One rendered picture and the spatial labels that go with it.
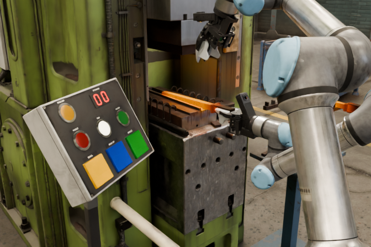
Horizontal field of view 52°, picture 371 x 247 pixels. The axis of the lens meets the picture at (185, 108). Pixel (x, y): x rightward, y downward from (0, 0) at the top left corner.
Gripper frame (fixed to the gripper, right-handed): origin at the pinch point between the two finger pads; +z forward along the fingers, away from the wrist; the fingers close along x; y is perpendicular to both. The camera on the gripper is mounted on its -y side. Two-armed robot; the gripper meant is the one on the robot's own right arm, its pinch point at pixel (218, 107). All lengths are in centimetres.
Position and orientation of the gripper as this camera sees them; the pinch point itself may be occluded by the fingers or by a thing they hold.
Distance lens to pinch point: 154.0
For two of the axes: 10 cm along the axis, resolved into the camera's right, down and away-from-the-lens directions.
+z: -6.5, -2.2, 7.3
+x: 7.6, -2.1, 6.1
